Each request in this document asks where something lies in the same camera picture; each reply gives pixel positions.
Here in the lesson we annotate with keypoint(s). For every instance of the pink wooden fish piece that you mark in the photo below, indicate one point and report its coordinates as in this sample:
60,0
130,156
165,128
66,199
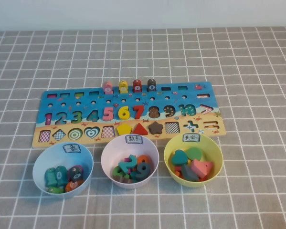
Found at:
108,88

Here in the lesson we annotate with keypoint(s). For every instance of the lime green wooden fish piece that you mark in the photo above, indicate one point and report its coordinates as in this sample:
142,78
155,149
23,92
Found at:
55,190

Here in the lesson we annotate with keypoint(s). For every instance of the light blue plastic bowl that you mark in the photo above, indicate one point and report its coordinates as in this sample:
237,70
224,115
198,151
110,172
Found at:
49,155

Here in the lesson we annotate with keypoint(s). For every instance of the orange wooden fish piece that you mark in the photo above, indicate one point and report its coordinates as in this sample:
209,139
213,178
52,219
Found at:
73,185

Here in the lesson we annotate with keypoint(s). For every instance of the magenta wooden fish piece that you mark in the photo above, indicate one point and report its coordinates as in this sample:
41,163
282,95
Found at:
69,169

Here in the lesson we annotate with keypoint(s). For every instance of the dark grey wooden fish piece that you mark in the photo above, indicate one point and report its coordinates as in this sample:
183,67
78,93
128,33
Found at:
75,174

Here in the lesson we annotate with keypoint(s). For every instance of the colourful wooden puzzle board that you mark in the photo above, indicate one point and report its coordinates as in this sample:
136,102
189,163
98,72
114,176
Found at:
56,109

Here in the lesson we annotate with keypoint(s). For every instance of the green wooden number piece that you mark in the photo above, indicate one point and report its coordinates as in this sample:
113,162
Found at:
116,171

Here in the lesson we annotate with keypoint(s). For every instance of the pale pink plastic bowl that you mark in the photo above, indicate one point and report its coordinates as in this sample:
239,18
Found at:
114,150

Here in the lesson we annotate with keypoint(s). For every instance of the red wooden triangle piece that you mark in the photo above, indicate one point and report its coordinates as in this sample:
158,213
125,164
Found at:
140,131

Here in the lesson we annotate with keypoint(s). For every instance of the yellow wooden fish piece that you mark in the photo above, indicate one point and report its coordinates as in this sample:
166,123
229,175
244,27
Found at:
123,88

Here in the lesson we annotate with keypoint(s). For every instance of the brown wooden star piece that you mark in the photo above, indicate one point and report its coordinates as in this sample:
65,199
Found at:
155,128

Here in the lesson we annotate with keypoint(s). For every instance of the orange wooden shape piece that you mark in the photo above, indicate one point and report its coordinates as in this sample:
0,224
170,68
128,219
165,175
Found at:
178,175

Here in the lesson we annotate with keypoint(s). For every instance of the red wooden fish piece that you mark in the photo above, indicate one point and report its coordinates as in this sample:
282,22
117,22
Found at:
137,87

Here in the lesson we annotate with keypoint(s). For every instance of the teal wooden heart piece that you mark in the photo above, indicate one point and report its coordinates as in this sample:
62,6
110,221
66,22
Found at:
179,158

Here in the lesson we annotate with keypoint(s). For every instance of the grey wooden diamond piece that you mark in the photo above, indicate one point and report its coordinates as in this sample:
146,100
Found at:
189,174

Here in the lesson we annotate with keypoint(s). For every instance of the brown wooden fish piece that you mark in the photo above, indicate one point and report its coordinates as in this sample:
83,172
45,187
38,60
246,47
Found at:
151,87

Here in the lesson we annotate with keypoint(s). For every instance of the green wooden circle piece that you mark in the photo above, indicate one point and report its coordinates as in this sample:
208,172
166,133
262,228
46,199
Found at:
194,153

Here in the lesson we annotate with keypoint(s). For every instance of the pink wooden trapezoid piece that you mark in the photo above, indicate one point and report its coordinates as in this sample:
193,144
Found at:
198,167

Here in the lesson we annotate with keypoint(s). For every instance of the red wooden shape piece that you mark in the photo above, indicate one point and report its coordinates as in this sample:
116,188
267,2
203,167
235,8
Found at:
203,178

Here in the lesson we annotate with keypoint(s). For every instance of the pink wooden angle sign piece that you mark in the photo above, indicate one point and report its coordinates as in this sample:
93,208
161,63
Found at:
208,164

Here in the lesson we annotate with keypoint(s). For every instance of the yellow plastic bowl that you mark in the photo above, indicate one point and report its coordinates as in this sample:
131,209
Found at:
212,148

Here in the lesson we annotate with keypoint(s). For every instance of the white label marked 鱼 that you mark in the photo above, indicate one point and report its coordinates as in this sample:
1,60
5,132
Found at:
72,148

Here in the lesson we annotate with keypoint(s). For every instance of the teal wooden number two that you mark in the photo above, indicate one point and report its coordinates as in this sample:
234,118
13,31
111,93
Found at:
126,164

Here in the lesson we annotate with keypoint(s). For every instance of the purple wooden number one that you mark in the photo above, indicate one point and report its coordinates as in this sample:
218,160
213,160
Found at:
126,159

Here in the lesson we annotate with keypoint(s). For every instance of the dark teal wooden number nine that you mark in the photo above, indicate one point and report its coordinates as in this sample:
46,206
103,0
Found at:
142,175

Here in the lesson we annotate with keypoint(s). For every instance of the pink wooden number five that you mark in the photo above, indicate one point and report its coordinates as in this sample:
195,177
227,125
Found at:
108,108

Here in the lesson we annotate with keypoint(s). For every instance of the white label marked 数字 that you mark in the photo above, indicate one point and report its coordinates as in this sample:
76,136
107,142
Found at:
134,139

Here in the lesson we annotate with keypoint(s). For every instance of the orange wooden number zero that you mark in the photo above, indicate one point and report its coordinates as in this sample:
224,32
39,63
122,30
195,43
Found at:
145,158

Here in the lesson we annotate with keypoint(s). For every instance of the yellow wooden number six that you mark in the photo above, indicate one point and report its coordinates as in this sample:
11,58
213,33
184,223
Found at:
120,114

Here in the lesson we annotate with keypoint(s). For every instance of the red wooden number seven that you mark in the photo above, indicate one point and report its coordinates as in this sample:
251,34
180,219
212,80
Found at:
138,107

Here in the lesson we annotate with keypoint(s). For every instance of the white label marked 其它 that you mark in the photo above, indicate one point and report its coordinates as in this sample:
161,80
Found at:
191,138

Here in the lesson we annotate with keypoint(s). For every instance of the grey checked tablecloth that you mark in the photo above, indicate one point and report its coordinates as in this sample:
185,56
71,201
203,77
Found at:
142,59

